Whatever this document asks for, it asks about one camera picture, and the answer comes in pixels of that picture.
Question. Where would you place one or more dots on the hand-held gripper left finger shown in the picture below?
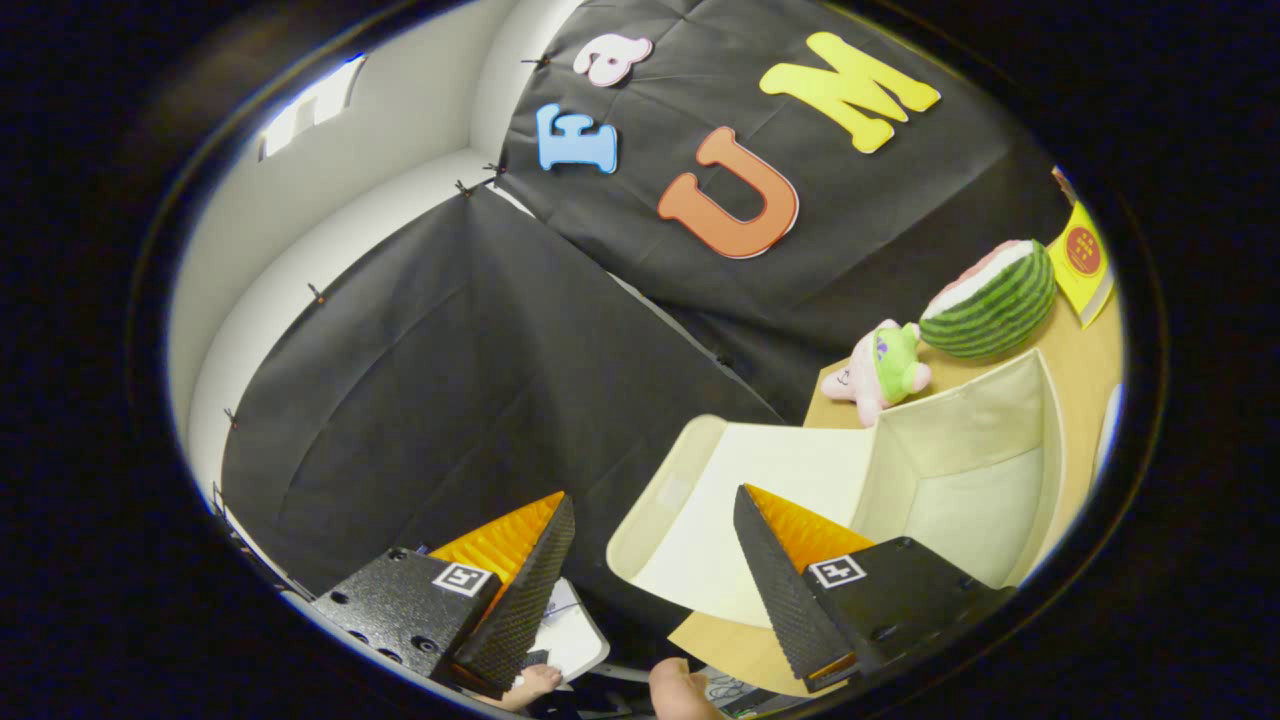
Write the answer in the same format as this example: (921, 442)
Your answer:
(525, 600)

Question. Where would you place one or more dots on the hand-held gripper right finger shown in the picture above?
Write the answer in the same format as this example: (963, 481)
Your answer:
(780, 595)

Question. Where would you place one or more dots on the beige fabric storage box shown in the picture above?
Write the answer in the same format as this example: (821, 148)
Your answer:
(960, 440)

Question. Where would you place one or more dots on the white flat board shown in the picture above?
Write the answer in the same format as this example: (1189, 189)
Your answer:
(575, 635)

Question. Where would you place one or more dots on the black backdrop cloth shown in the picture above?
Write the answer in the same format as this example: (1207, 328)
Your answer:
(450, 400)

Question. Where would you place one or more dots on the pink and green plush toy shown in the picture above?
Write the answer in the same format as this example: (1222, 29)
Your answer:
(885, 365)

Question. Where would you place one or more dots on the watermelon slice plush toy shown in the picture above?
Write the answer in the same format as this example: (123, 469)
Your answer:
(995, 305)

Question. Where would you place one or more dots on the yellow book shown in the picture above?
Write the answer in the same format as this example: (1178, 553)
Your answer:
(1080, 265)

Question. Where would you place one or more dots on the large ceiling light panel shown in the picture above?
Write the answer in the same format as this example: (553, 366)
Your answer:
(312, 105)

